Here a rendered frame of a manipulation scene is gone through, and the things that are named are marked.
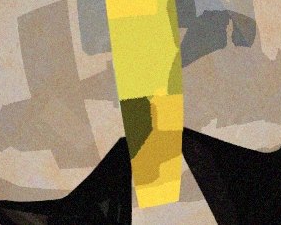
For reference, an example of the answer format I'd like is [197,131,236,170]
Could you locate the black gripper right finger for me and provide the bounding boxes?
[181,127,281,225]

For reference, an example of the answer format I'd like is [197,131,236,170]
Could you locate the yellow bar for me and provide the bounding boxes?
[105,0,182,209]

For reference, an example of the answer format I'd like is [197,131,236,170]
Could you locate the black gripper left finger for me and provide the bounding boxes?
[0,136,132,225]

